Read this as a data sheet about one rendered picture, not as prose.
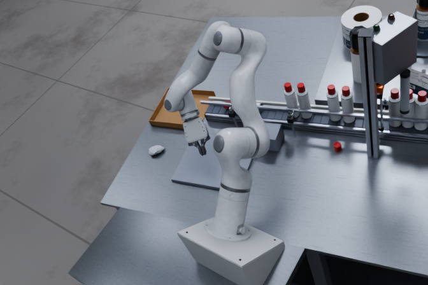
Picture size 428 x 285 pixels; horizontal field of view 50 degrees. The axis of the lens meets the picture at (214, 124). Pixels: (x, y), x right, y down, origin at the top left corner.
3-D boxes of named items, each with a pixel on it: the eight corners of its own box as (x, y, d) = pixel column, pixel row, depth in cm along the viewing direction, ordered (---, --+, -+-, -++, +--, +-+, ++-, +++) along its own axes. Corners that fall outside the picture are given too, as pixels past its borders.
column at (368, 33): (379, 151, 203) (373, 28, 156) (378, 158, 200) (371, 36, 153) (369, 149, 205) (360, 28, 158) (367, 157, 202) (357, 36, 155)
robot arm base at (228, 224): (260, 234, 185) (269, 191, 181) (230, 246, 171) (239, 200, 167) (225, 215, 197) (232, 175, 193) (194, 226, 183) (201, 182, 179)
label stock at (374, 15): (336, 46, 249) (333, 25, 239) (355, 24, 257) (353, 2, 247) (370, 55, 237) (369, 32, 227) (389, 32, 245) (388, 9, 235)
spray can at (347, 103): (356, 116, 213) (353, 84, 199) (353, 124, 210) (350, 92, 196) (344, 114, 215) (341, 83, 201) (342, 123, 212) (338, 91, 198)
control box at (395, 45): (417, 62, 169) (418, 19, 156) (383, 86, 166) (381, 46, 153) (395, 51, 176) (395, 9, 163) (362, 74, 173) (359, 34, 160)
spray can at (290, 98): (300, 111, 225) (294, 81, 210) (298, 119, 222) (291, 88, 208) (290, 110, 227) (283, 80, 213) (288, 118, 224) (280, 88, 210)
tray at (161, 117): (215, 95, 258) (213, 90, 255) (198, 130, 243) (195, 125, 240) (170, 92, 271) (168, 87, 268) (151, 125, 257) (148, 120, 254)
